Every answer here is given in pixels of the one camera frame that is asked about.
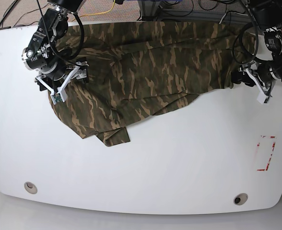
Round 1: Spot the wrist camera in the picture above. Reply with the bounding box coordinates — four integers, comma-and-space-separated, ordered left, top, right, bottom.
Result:
50, 91, 68, 105
257, 92, 271, 104

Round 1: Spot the camouflage t-shirt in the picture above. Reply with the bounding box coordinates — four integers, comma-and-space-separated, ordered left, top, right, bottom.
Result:
51, 21, 256, 147

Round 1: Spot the black floor cables left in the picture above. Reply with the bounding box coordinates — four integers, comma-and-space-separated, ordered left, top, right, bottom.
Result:
0, 0, 46, 32

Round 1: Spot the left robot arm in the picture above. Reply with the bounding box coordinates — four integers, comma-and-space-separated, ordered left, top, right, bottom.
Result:
232, 0, 282, 104

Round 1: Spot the red tape marking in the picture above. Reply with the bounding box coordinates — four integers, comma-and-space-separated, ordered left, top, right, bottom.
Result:
254, 136, 277, 172

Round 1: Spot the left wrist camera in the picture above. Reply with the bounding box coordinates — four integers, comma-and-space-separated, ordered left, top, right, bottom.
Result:
257, 92, 271, 104

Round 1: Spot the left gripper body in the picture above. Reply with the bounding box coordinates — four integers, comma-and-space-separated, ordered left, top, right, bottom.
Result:
238, 64, 276, 97

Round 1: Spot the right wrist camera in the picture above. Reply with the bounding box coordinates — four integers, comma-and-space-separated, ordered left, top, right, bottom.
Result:
50, 91, 68, 105

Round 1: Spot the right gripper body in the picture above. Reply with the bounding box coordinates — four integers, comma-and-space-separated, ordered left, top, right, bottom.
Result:
33, 57, 78, 92

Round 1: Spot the grey metal stand base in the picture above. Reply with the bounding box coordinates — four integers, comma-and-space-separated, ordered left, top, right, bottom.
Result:
137, 0, 166, 21

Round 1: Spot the right table cable grommet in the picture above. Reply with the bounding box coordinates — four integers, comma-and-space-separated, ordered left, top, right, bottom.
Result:
234, 193, 248, 206

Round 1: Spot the left table cable grommet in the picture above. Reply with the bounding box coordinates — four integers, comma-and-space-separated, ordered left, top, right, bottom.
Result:
24, 182, 37, 195

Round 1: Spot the table cable grommet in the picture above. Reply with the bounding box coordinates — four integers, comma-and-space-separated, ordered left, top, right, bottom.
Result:
234, 193, 248, 206
24, 182, 37, 195

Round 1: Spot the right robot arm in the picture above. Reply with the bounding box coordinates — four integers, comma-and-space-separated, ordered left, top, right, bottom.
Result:
22, 0, 88, 96

